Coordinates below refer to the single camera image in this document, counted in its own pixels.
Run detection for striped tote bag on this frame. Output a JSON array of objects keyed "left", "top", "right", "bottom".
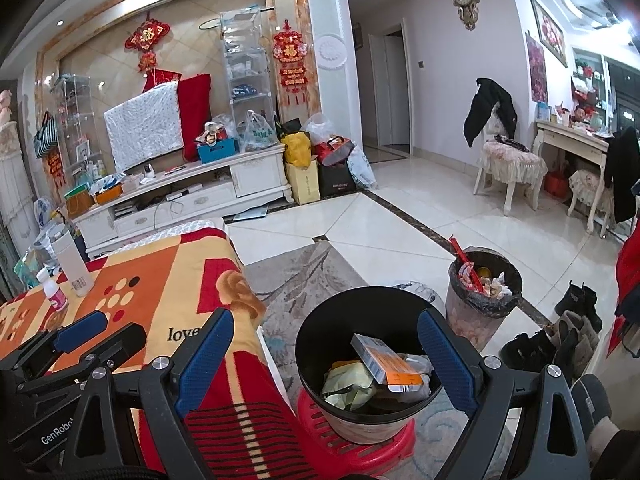
[{"left": 34, "top": 111, "right": 61, "bottom": 159}]

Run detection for white side table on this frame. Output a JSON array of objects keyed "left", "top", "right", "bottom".
[{"left": 531, "top": 119, "right": 611, "bottom": 211}]

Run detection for clear plastic bag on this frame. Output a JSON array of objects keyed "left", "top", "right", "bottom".
[{"left": 300, "top": 112, "right": 333, "bottom": 146}]

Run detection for red plastic basket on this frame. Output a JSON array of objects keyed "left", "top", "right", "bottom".
[{"left": 296, "top": 389, "right": 417, "bottom": 471}]

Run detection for black ankle boots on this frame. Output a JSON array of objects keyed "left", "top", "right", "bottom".
[{"left": 554, "top": 281, "right": 603, "bottom": 333}]

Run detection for grey tan boots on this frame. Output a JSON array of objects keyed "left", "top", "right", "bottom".
[{"left": 545, "top": 310, "right": 601, "bottom": 376}]

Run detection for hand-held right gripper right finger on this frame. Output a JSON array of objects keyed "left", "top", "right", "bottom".
[{"left": 417, "top": 307, "right": 593, "bottom": 480}]

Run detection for blue plastic basket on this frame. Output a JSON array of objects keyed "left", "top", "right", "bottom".
[{"left": 196, "top": 137, "right": 237, "bottom": 164}]

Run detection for white orange medicine box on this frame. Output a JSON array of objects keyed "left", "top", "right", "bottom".
[{"left": 350, "top": 333, "right": 425, "bottom": 392}]

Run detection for yellow bag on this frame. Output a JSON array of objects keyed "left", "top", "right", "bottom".
[{"left": 280, "top": 132, "right": 312, "bottom": 168}]

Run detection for black shopping bag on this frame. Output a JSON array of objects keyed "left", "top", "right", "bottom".
[{"left": 316, "top": 157, "right": 357, "bottom": 198}]

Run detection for black shoes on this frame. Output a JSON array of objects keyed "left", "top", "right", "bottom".
[{"left": 500, "top": 330, "right": 556, "bottom": 373}]

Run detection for cream cardboard box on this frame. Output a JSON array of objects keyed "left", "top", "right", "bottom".
[{"left": 285, "top": 160, "right": 321, "bottom": 206}]

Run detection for small red hanging decoration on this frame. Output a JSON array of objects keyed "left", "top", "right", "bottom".
[{"left": 46, "top": 152, "right": 66, "bottom": 188}]

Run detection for printed orange red blanket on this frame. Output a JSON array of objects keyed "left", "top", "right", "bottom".
[{"left": 0, "top": 227, "right": 321, "bottom": 480}]

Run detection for waste bin with black liner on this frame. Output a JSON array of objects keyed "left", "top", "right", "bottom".
[{"left": 446, "top": 246, "right": 523, "bottom": 353}]

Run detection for red knot wall decoration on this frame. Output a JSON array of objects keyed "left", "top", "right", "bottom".
[
  {"left": 272, "top": 20, "right": 307, "bottom": 108},
  {"left": 124, "top": 19, "right": 172, "bottom": 73}
]

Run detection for floral wall poster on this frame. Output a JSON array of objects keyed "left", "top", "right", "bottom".
[{"left": 525, "top": 32, "right": 548, "bottom": 106}]

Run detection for black jacket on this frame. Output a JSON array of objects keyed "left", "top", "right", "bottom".
[
  {"left": 463, "top": 78, "right": 518, "bottom": 148},
  {"left": 602, "top": 127, "right": 640, "bottom": 223}
]

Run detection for ornate wall clock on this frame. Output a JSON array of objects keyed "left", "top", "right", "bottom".
[{"left": 452, "top": 0, "right": 481, "bottom": 31}]

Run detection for pale yellow packet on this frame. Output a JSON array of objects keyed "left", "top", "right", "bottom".
[{"left": 321, "top": 361, "right": 378, "bottom": 411}]

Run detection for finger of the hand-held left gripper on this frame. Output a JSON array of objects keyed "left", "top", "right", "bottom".
[
  {"left": 15, "top": 323, "right": 147, "bottom": 396},
  {"left": 0, "top": 310, "right": 109, "bottom": 376}
]

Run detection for white television cabinet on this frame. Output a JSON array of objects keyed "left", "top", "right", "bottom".
[{"left": 72, "top": 145, "right": 293, "bottom": 261}]

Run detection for white insulated bottle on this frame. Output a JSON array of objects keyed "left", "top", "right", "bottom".
[{"left": 49, "top": 234, "right": 96, "bottom": 297}]

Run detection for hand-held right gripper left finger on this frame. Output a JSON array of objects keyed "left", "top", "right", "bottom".
[{"left": 62, "top": 307, "right": 236, "bottom": 480}]

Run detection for red cloth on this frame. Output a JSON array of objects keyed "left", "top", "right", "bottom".
[{"left": 177, "top": 74, "right": 213, "bottom": 162}]

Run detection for red garment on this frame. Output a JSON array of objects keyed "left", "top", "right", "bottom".
[{"left": 615, "top": 240, "right": 640, "bottom": 356}]

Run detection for dark grey slipper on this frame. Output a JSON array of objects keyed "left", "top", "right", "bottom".
[{"left": 570, "top": 375, "right": 640, "bottom": 480}]

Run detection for white plastic bag green print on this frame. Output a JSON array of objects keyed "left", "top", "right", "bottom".
[{"left": 240, "top": 110, "right": 278, "bottom": 153}]

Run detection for long red packet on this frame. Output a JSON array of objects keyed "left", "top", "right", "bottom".
[{"left": 448, "top": 235, "right": 486, "bottom": 293}]

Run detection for clear display shelf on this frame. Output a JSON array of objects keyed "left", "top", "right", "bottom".
[{"left": 220, "top": 7, "right": 276, "bottom": 153}]

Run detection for white pill bottle pink label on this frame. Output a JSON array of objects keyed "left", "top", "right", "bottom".
[{"left": 36, "top": 267, "right": 69, "bottom": 312}]

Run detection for red gift bag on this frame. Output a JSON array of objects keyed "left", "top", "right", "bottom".
[{"left": 315, "top": 136, "right": 356, "bottom": 167}]

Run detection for white quilted television cover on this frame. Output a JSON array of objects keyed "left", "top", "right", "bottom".
[{"left": 103, "top": 81, "right": 185, "bottom": 173}]

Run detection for white chair floral cushion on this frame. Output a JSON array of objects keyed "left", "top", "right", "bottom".
[
  {"left": 472, "top": 135, "right": 548, "bottom": 211},
  {"left": 567, "top": 167, "right": 616, "bottom": 238}
]

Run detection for red bucket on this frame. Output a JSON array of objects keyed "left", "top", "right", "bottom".
[{"left": 544, "top": 170, "right": 571, "bottom": 198}]

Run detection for white patterned bag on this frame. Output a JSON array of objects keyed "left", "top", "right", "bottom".
[{"left": 346, "top": 145, "right": 377, "bottom": 191}]

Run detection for framed floral picture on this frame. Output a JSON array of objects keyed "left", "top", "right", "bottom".
[{"left": 530, "top": 0, "right": 568, "bottom": 68}]

